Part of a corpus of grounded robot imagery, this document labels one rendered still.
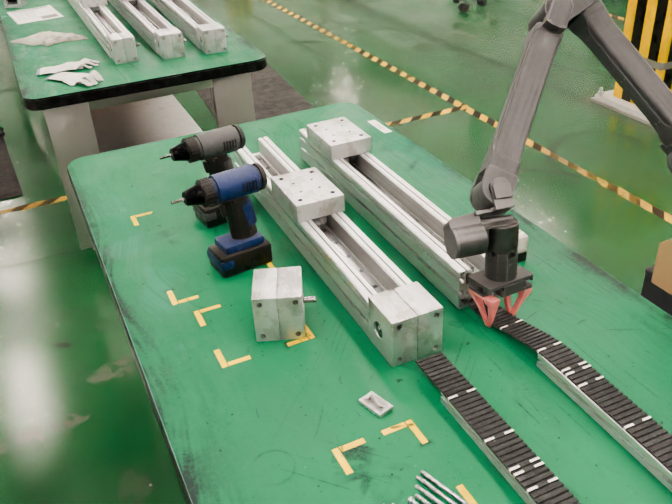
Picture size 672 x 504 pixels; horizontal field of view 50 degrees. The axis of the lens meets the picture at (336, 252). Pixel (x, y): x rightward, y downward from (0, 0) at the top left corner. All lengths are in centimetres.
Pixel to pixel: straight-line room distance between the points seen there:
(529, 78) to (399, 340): 54
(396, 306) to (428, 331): 7
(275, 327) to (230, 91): 182
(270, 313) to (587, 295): 62
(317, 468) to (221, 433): 17
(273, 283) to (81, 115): 173
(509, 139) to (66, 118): 196
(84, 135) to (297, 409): 195
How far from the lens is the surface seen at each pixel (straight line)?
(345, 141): 181
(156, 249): 168
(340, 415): 119
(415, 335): 126
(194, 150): 165
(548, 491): 107
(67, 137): 296
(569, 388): 126
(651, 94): 152
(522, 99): 138
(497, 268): 130
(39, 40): 354
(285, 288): 131
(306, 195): 156
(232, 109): 305
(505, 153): 132
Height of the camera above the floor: 161
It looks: 32 degrees down
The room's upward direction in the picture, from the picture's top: 3 degrees counter-clockwise
